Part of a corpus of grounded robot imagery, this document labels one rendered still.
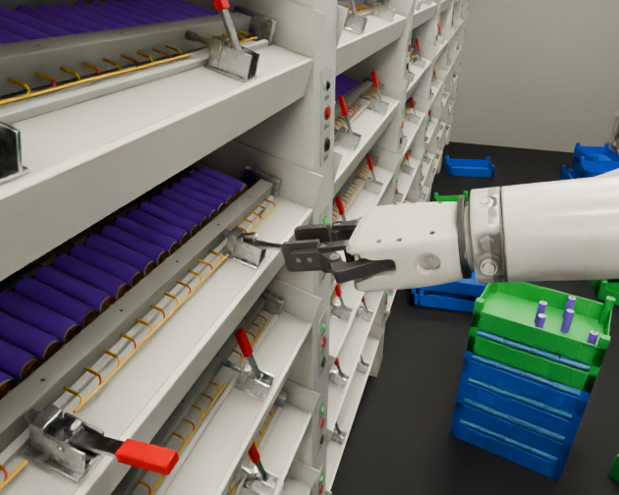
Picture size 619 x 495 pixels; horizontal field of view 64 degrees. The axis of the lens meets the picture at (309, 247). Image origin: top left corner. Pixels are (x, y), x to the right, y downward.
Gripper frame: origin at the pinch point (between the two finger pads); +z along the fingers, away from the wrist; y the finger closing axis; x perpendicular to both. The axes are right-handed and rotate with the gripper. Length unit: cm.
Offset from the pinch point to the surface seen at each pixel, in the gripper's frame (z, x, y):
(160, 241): 12.9, 4.5, -5.6
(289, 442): 15.8, -38.1, 8.7
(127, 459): 2.0, 0.2, -27.2
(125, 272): 12.6, 4.4, -11.7
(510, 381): -16, -74, 66
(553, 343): -26, -60, 65
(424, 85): 9, -10, 156
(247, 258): 6.9, -0.4, -0.9
